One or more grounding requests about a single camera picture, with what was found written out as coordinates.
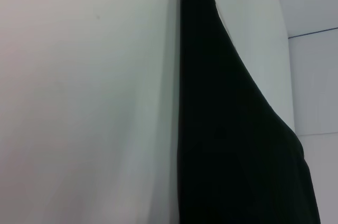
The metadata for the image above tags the black shirt with FREE print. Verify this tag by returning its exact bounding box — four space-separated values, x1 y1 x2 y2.
176 0 322 224

